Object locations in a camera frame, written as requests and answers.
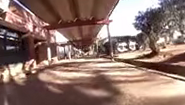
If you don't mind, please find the walkway canopy roof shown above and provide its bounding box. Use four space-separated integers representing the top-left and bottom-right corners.
13 0 138 57

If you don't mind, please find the concrete path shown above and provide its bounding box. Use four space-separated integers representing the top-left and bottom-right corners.
0 45 185 105

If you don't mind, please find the bare reddish dirt ground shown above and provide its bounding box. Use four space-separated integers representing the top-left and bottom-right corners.
115 43 185 78

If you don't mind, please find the white building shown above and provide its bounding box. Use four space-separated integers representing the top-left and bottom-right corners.
98 33 141 57

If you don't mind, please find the dark concrete kerb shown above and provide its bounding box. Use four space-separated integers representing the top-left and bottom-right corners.
113 49 185 93

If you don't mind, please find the red brick building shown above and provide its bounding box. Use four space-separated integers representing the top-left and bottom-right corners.
0 0 60 79

